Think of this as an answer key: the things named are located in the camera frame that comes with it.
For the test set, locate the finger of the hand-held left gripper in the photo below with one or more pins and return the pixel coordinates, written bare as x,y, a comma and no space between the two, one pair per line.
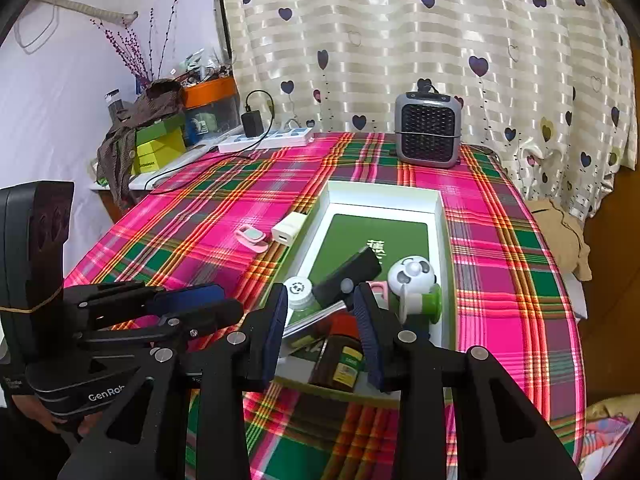
215,315
187,297

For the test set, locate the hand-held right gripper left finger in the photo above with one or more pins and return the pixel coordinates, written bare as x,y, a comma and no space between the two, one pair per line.
275,335

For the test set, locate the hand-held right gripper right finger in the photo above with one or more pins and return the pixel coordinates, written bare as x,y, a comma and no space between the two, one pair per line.
367,340

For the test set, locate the brown glass bottle red cap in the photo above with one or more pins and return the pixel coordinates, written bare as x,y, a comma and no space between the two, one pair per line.
335,360

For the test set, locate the green round knob gadget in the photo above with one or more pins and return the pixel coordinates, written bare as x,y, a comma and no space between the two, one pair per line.
427,305

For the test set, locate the black clip device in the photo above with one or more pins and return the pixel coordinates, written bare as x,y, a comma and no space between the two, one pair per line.
350,270

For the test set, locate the white panda-shaped gadget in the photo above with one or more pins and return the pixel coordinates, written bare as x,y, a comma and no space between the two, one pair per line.
410,272

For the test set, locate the green cardboard box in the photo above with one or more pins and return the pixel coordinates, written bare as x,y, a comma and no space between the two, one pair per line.
375,230

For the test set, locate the person's left hand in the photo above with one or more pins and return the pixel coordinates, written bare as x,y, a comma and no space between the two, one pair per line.
75,425

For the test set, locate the white USB charger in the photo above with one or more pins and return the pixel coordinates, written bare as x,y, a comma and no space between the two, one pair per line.
289,230

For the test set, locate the white side table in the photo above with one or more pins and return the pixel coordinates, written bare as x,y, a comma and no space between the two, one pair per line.
165,175

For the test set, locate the brown patterned cloth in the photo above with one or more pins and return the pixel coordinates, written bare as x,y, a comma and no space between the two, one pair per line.
120,145

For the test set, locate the yellow-green cardboard box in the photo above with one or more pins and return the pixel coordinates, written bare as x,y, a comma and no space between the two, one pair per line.
157,157

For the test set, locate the pink green plaid tablecloth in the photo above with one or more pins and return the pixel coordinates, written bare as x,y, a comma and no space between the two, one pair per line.
500,285

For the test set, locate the dark green closed box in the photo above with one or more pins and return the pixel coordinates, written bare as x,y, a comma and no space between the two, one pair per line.
160,129

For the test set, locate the clear jar black lid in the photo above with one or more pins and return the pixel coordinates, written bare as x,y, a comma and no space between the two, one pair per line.
113,102

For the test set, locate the white power strip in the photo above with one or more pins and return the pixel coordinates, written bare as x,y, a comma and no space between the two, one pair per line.
270,140

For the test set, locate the black power adapter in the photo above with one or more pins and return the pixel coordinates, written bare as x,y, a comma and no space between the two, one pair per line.
251,124

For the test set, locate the clear bin orange lid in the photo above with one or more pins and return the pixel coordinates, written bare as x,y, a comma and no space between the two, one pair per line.
210,92

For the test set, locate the grey mini desk heater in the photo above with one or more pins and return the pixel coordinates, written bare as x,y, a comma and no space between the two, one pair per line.
427,130

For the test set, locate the beige cloth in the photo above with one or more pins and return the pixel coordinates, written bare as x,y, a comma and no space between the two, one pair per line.
560,235

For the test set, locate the clutter pile atop bin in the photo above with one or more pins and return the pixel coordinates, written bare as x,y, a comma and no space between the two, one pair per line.
202,67

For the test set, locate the purple branch decoration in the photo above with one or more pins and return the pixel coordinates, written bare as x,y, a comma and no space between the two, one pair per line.
135,45

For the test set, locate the wooden wardrobe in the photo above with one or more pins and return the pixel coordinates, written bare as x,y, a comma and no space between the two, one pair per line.
615,285

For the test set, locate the printed blanket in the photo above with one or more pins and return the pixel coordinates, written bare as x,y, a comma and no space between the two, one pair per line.
610,430

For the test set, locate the heart print curtain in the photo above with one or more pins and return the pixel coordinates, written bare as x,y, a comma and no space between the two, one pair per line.
425,35

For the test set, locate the wall-mounted rod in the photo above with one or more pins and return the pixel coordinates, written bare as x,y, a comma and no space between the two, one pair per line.
85,7

